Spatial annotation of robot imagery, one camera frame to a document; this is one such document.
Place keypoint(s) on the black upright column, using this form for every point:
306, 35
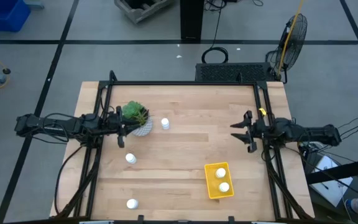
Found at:
192, 18

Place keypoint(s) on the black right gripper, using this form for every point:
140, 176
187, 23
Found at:
255, 130

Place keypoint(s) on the grey wooden crate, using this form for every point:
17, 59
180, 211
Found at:
135, 14

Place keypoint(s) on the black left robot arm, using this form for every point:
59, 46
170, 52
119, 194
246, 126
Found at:
57, 126

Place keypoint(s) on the black table edge clip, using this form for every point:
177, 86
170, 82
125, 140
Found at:
231, 219
140, 218

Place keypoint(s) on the white pill bottle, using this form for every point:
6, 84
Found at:
165, 123
132, 203
130, 158
220, 173
224, 187

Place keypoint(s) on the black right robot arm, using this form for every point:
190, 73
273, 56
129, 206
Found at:
306, 132

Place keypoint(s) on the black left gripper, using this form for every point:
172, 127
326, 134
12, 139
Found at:
117, 122

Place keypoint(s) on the yellow plastic basket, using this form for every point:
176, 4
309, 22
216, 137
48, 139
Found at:
211, 186

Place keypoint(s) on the silver aluminium bar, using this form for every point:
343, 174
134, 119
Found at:
96, 222
267, 222

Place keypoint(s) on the blue plastic bin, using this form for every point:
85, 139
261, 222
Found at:
2, 15

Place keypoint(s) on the small black round base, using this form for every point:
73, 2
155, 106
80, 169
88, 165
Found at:
6, 71

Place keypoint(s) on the artificial plant in patterned pot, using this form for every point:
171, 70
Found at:
145, 129

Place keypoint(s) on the black floor fan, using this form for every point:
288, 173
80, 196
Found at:
298, 34

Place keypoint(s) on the yellow tag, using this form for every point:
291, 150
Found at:
262, 111

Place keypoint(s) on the black diagonal bar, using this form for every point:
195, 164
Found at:
343, 170

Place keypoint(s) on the white paper sheet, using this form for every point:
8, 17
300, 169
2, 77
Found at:
331, 183

